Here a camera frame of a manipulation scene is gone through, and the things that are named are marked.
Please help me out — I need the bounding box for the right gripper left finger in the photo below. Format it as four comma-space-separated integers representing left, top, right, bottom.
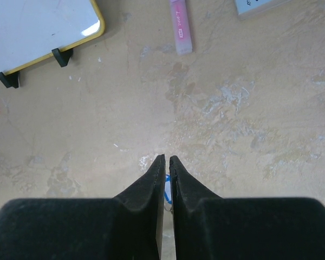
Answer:
0, 155, 165, 259

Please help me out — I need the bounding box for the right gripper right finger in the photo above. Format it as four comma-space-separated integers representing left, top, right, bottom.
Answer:
170, 156, 325, 259

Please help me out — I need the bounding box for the blue key tag with key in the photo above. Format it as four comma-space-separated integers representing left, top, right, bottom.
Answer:
164, 174, 173, 212

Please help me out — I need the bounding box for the black right whiteboard stand foot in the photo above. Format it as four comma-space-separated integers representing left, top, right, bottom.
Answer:
51, 48, 73, 67

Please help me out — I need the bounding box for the black whiteboard stand foot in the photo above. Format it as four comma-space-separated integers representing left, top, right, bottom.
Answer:
0, 71, 20, 89
51, 48, 73, 67

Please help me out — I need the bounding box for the black left whiteboard stand foot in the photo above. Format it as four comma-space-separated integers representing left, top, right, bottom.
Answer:
0, 71, 20, 89

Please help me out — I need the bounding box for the blue treehouse book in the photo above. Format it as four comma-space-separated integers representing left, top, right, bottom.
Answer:
234, 0, 290, 20

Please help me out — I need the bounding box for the yellow framed whiteboard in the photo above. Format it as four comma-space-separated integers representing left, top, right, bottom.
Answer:
0, 1, 105, 75

